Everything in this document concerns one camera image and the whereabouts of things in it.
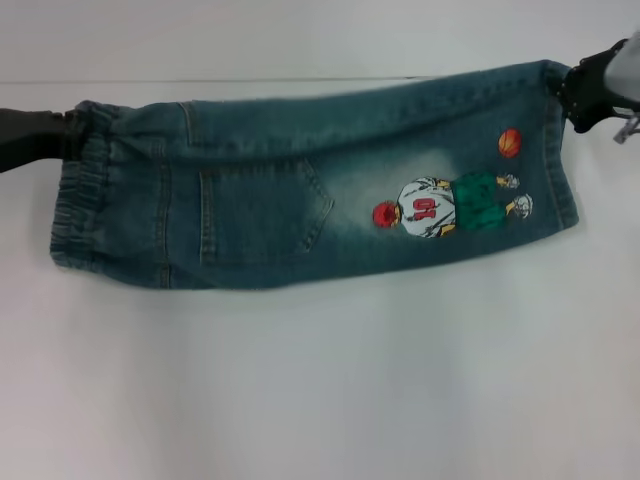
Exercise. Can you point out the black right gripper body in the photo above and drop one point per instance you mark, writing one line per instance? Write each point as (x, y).
(597, 92)

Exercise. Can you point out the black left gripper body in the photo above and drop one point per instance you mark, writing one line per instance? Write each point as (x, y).
(27, 137)

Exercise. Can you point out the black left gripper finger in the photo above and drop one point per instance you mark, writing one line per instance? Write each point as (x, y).
(71, 149)
(72, 125)

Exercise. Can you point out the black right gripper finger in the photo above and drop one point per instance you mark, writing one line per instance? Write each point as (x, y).
(560, 80)
(564, 107)

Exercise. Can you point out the blue denim shorts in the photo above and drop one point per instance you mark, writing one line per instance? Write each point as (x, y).
(300, 210)

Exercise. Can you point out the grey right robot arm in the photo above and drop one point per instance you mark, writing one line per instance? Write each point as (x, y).
(625, 70)

